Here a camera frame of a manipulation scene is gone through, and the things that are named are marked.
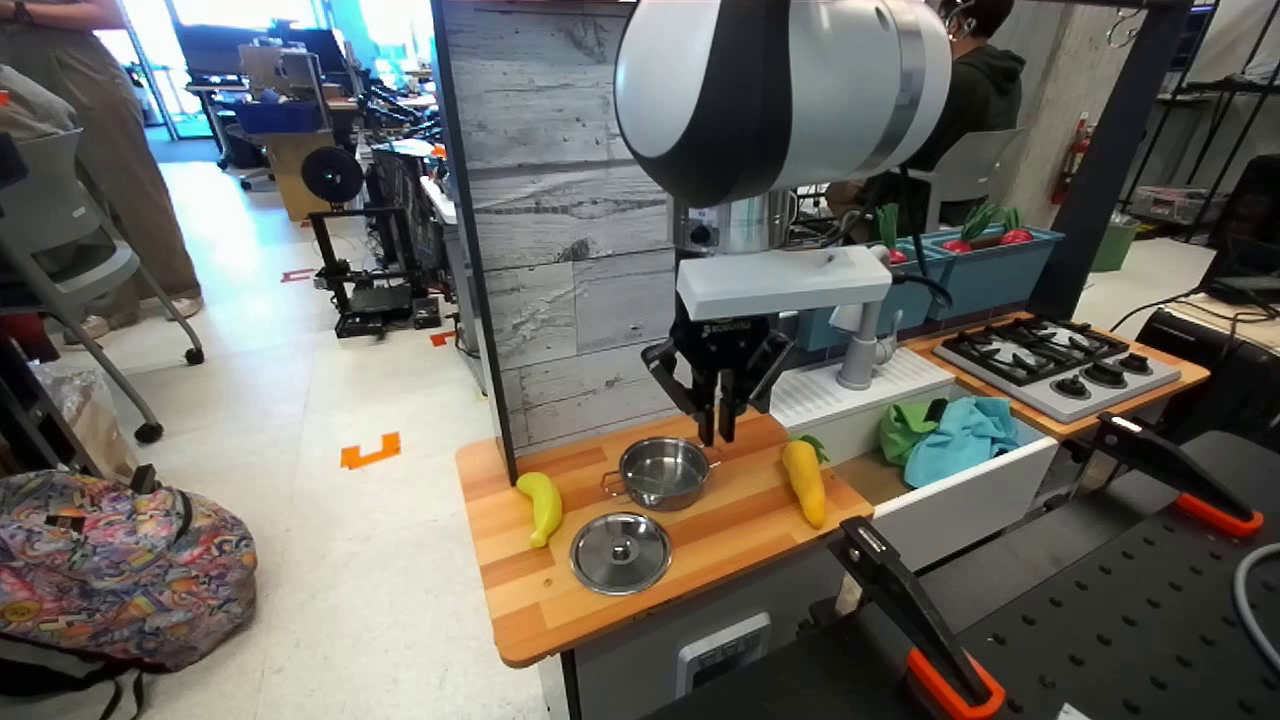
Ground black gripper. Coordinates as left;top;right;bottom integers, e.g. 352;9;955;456
635;297;795;452

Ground standing person beige trousers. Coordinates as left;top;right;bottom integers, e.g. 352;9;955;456
0;0;206;322

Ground green cloth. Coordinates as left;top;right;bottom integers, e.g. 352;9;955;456
870;394;944;470

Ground black filament spool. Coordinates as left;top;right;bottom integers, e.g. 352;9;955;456
299;141;369;207

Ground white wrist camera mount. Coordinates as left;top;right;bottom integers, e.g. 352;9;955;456
676;244;897;322

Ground colourful patterned backpack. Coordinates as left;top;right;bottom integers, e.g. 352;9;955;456
0;462;259;682

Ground small steel pot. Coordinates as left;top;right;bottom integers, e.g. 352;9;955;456
595;432;720;515

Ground grey toy faucet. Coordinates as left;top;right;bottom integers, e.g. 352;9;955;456
830;297;910;394

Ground steel pot lid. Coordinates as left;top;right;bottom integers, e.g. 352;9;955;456
566;507;676;599

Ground seated person dark hoodie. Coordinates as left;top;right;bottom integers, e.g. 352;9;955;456
851;0;1030;236

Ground marble backsplash panel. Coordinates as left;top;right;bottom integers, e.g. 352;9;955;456
430;0;693;462

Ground white toy sink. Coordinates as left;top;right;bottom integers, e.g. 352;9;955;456
770;349;1063;577

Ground black 3D printer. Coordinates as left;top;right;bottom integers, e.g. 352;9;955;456
309;194;445;340

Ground red radish toy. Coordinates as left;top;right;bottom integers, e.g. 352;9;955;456
944;194;1035;255
870;201;910;269

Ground white plastic chair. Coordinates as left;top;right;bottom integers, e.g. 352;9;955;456
915;123;1021;236

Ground black office chair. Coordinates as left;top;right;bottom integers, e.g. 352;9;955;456
1199;153;1280;310

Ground wooden counter board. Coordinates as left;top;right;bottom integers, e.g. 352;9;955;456
453;410;876;670

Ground grey cable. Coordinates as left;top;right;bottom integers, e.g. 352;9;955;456
1232;537;1280;634

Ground yellow banana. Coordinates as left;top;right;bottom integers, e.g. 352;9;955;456
774;434;830;533

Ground grey counter cabinet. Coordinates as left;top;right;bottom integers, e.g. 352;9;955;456
557;533;885;720

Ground grey toy stove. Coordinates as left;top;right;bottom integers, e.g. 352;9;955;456
934;317;1186;429

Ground black clamp orange handle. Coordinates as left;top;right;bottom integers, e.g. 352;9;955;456
1085;410;1266;544
826;515;1010;720

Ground teal cloth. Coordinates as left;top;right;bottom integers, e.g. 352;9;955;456
899;392;1028;492

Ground black pillar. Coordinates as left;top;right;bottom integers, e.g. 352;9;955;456
1030;0;1196;322

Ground wooden stove counter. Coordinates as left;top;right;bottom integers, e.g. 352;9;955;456
905;308;1216;445

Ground yellow banana plush toy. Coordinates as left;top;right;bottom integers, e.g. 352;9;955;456
510;466;566;553

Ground grey office chair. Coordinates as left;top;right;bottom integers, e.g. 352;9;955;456
0;65;213;452

